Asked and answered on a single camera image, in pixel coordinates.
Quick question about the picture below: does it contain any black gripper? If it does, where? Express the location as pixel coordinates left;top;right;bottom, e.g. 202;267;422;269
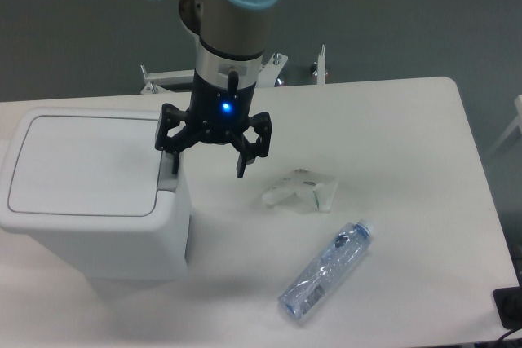
153;70;273;179

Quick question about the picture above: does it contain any white push-button trash can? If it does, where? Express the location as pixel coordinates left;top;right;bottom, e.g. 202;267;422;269
1;108;192;280

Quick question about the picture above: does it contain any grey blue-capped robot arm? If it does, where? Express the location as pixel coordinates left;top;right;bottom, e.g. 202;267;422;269
155;0;278;177

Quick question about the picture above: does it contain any crumpled white plastic wrapper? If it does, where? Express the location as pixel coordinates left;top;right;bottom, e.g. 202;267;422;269
261;169;338;213

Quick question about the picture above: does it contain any clear plastic water bottle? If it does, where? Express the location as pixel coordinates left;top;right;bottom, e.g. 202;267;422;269
278;220;372;321

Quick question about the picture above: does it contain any white furniture piece at right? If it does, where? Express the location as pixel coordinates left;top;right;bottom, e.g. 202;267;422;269
499;95;521;146

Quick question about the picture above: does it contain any black device at edge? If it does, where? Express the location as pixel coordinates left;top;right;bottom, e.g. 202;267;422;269
493;286;521;329

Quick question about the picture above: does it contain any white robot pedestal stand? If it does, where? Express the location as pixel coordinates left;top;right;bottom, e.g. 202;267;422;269
140;43;329;95

